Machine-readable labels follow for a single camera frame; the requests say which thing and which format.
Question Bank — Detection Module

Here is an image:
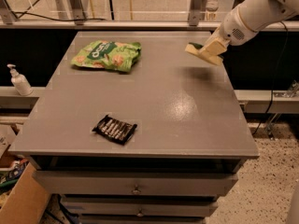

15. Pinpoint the green and yellow sponge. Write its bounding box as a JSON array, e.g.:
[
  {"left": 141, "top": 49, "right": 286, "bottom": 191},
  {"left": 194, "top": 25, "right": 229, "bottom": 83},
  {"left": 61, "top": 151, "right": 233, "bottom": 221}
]
[{"left": 185, "top": 42, "right": 223, "bottom": 65}]

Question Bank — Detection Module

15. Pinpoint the white pump bottle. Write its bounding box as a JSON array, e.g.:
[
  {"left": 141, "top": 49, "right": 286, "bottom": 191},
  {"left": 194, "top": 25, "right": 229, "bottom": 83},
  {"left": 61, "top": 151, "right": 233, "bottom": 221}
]
[{"left": 7, "top": 64, "right": 33, "bottom": 96}]

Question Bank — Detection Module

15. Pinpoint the grey drawer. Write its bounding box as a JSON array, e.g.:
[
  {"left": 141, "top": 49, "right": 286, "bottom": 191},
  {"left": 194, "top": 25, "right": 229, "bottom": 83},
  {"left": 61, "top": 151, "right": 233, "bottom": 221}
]
[
  {"left": 62, "top": 198, "right": 218, "bottom": 217},
  {"left": 33, "top": 171, "right": 238, "bottom": 196}
]

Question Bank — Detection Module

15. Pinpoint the cardboard box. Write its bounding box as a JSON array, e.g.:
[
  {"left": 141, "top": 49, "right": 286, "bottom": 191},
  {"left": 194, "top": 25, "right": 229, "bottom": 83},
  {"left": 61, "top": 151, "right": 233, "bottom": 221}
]
[{"left": 0, "top": 164, "right": 50, "bottom": 224}]

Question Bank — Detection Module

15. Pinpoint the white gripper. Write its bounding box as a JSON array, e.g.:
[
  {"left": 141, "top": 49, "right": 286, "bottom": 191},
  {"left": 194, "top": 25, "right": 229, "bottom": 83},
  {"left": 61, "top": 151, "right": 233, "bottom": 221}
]
[{"left": 204, "top": 7, "right": 257, "bottom": 55}]

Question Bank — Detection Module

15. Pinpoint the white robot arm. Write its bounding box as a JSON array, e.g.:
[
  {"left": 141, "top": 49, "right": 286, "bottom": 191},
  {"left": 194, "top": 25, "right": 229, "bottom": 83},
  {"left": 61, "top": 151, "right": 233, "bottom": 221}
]
[{"left": 198, "top": 0, "right": 299, "bottom": 58}]

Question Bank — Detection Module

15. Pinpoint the black candy wrapper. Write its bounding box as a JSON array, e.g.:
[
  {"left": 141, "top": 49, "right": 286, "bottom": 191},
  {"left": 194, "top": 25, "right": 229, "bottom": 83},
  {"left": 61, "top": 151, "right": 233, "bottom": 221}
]
[{"left": 93, "top": 115, "right": 137, "bottom": 145}]

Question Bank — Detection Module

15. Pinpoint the metal bracket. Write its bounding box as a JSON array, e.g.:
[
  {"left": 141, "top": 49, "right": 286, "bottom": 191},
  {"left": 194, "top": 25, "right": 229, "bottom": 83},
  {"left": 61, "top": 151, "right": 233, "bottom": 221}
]
[{"left": 264, "top": 80, "right": 299, "bottom": 140}]

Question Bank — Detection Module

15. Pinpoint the top grey drawer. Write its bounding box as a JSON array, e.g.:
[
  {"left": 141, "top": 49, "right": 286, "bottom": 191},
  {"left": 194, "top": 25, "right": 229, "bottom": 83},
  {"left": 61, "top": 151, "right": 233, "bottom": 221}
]
[{"left": 33, "top": 171, "right": 238, "bottom": 196}]

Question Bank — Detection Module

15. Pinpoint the grey metal railing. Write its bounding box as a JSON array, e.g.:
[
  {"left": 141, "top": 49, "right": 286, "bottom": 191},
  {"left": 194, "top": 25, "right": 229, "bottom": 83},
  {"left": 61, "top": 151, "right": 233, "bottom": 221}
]
[{"left": 0, "top": 0, "right": 299, "bottom": 33}]

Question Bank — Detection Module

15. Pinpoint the grey drawer cabinet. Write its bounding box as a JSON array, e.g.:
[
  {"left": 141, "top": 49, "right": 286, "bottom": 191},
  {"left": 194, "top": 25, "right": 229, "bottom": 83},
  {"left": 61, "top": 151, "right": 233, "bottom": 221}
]
[{"left": 11, "top": 32, "right": 259, "bottom": 224}]

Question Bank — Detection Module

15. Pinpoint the green snack bag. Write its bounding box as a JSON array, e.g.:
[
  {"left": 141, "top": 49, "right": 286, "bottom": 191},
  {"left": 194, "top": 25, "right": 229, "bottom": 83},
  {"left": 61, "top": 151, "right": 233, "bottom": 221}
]
[{"left": 71, "top": 40, "right": 141, "bottom": 73}]

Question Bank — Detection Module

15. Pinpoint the black cable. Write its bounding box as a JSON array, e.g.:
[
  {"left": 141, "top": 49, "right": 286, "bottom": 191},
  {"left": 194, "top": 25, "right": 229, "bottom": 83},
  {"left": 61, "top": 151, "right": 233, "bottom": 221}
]
[{"left": 251, "top": 21, "right": 290, "bottom": 136}]

